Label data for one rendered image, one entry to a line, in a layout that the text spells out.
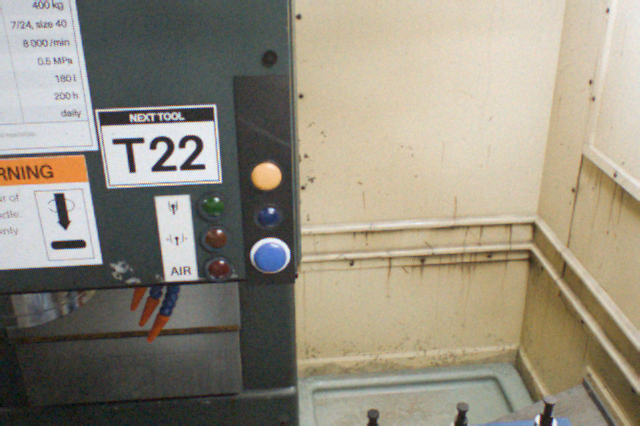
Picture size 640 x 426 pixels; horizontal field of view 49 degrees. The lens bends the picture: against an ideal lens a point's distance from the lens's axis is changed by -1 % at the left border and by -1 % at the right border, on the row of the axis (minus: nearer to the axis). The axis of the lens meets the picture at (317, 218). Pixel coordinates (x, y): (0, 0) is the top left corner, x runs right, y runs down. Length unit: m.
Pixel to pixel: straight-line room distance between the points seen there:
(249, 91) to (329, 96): 1.09
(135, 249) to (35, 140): 0.13
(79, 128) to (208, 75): 0.12
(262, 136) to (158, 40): 0.11
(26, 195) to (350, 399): 1.51
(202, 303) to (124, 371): 0.24
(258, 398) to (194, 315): 0.27
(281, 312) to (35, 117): 0.97
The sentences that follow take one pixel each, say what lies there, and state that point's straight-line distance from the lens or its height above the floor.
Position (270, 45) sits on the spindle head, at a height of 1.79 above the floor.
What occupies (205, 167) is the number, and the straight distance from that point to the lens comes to 0.62.
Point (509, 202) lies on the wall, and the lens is 1.89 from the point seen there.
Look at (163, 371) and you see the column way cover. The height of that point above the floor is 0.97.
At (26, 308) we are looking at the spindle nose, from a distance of 0.87.
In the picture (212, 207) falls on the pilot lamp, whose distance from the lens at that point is 0.62.
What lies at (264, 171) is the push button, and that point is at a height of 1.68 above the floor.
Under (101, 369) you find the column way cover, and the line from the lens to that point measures 1.57.
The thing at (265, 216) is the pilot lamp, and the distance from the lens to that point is 0.63.
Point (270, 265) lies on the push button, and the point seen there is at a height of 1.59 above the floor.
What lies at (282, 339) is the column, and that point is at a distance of 1.54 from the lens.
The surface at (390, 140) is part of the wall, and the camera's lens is 1.74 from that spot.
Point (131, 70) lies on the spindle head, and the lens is 0.60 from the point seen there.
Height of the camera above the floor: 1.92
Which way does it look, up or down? 26 degrees down
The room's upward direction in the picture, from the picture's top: 1 degrees counter-clockwise
